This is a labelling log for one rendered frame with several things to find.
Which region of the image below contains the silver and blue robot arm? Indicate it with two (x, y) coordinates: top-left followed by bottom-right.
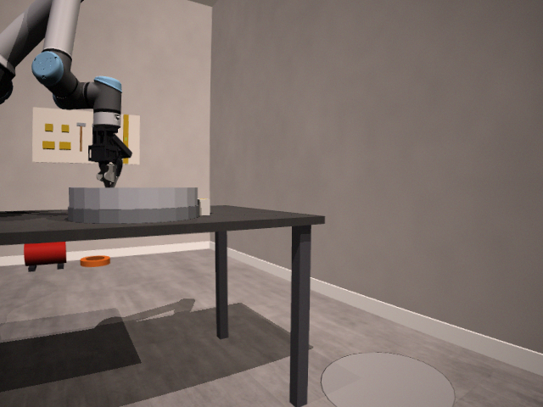
(0, 0), (122, 129)

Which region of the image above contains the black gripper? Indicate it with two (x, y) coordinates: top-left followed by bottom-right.
(88, 126), (123, 187)

